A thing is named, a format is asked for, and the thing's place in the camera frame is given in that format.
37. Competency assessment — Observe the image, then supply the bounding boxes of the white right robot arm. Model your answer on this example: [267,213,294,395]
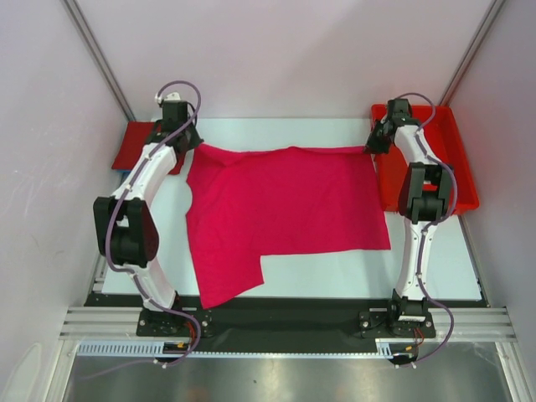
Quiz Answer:
[360,92,458,338]

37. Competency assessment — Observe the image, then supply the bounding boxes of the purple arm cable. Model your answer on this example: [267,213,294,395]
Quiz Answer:
[79,80,203,380]
[393,91,457,369]

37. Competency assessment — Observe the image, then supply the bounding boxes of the left corner frame post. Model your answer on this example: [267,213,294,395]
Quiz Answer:
[59,0,136,121]

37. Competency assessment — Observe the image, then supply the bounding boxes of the folded dark red shirt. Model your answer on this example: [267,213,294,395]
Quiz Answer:
[111,121,160,173]

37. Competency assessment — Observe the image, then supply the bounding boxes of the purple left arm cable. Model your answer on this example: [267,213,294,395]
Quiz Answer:
[79,80,203,380]

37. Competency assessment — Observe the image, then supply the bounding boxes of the red plastic bin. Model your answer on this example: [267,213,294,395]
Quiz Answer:
[374,106,480,215]

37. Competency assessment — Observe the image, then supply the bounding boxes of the corner frame post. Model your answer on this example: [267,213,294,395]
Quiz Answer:
[439,0,508,106]
[59,0,136,121]

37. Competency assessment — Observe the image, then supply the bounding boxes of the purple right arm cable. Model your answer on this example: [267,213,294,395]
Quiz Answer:
[393,91,457,369]

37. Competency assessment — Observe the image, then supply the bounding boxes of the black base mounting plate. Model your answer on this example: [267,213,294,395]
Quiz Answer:
[83,293,487,353]

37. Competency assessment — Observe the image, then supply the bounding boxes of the grey slotted cable duct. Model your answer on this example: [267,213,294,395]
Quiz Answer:
[77,340,190,358]

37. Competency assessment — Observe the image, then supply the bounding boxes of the right corner frame post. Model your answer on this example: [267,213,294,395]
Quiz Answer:
[439,0,508,106]

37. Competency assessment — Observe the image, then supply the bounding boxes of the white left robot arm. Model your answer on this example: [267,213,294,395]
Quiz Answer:
[93,92,203,335]

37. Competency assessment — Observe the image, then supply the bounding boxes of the pink t shirt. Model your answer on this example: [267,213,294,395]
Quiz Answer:
[186,145,390,308]

